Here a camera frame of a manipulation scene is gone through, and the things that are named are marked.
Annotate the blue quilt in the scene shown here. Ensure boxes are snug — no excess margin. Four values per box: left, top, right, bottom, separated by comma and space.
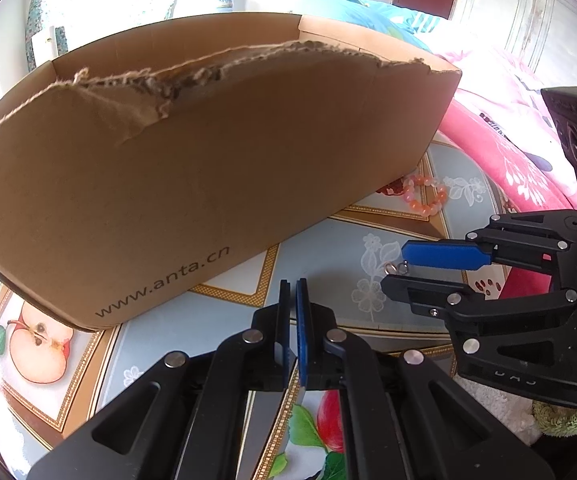
299, 0, 442, 51

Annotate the fruit print tablecloth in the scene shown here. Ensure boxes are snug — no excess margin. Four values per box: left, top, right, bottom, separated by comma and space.
0, 137, 577, 480

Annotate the orange pink bead bracelet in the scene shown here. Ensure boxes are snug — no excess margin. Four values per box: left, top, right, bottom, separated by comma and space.
401, 174, 448, 218

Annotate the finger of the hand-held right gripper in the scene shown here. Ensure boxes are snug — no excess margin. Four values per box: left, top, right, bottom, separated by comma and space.
381, 274, 577, 334
401, 211, 577, 272

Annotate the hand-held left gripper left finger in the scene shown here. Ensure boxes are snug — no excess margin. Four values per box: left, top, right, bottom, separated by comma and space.
27, 280, 297, 480

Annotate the pink floral quilt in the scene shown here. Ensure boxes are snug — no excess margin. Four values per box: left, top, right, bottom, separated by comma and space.
436, 25, 577, 306

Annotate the white wardrobe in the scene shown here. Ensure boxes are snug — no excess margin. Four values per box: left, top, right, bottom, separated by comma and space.
451, 0, 577, 91

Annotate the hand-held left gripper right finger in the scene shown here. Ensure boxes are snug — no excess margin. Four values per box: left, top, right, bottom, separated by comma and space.
295, 279, 554, 480

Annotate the brown cardboard box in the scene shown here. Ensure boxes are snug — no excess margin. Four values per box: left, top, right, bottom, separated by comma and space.
0, 10, 463, 331

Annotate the person's right forearm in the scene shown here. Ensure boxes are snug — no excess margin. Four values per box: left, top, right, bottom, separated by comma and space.
533, 400, 577, 438

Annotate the teal floral wall cloth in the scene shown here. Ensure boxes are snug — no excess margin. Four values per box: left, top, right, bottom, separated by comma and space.
24, 0, 59, 73

